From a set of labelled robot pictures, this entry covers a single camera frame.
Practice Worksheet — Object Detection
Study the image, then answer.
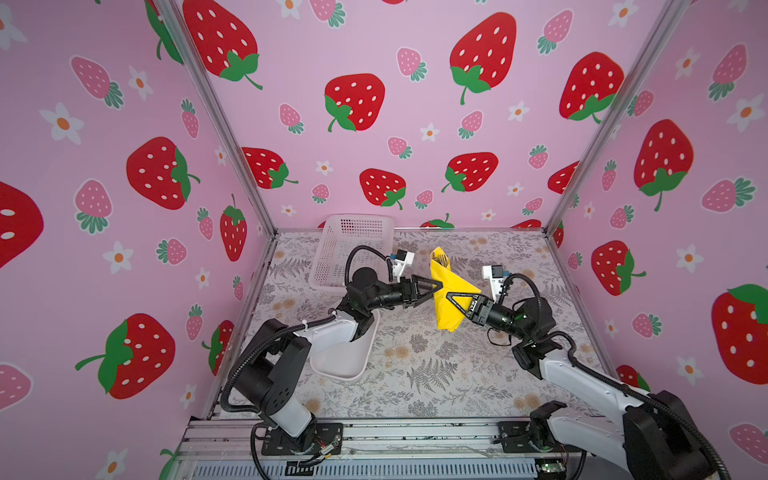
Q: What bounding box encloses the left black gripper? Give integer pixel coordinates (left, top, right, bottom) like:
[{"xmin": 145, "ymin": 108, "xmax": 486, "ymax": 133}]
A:
[{"xmin": 362, "ymin": 279, "xmax": 438, "ymax": 315}]

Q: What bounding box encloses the yellow paper napkin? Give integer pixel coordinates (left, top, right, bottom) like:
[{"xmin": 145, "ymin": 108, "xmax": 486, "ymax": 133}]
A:
[{"xmin": 430, "ymin": 247, "xmax": 481, "ymax": 332}]

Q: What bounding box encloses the white plastic tray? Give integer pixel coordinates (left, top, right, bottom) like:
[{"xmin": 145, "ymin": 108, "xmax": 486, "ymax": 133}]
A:
[{"xmin": 307, "ymin": 312, "xmax": 380, "ymax": 383}]

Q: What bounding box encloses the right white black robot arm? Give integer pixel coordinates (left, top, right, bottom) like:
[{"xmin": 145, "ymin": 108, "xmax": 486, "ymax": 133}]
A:
[{"xmin": 447, "ymin": 292, "xmax": 730, "ymax": 479}]

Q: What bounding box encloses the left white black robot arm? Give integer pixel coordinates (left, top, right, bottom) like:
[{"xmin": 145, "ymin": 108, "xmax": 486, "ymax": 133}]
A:
[{"xmin": 219, "ymin": 267, "xmax": 443, "ymax": 450}]

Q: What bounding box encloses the white perforated plastic basket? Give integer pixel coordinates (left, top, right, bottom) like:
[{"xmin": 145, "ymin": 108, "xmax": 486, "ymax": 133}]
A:
[{"xmin": 308, "ymin": 214, "xmax": 394, "ymax": 296}]

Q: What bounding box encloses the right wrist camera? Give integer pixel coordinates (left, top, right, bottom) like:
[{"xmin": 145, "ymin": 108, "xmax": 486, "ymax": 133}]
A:
[{"xmin": 482, "ymin": 265, "xmax": 508, "ymax": 301}]

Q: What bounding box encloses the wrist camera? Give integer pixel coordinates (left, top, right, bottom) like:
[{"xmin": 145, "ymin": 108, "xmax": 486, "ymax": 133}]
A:
[
  {"xmin": 482, "ymin": 265, "xmax": 508, "ymax": 301},
  {"xmin": 390, "ymin": 249, "xmax": 415, "ymax": 282}
]

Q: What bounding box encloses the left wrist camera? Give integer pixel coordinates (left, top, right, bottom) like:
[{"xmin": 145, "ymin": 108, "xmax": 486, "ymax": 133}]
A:
[{"xmin": 390, "ymin": 249, "xmax": 415, "ymax": 282}]

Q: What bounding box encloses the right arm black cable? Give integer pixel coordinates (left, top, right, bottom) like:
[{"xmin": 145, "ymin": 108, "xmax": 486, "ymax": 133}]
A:
[{"xmin": 487, "ymin": 272, "xmax": 730, "ymax": 480}]

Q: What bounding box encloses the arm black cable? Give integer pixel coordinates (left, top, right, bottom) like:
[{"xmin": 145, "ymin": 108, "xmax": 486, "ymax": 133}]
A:
[
  {"xmin": 218, "ymin": 244, "xmax": 397, "ymax": 480},
  {"xmin": 487, "ymin": 272, "xmax": 730, "ymax": 480}
]

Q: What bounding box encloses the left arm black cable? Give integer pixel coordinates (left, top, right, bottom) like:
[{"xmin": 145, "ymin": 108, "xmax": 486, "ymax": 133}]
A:
[{"xmin": 218, "ymin": 244, "xmax": 397, "ymax": 480}]

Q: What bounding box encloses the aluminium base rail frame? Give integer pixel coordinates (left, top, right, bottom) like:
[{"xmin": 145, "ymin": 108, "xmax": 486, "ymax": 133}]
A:
[{"xmin": 165, "ymin": 411, "xmax": 630, "ymax": 479}]

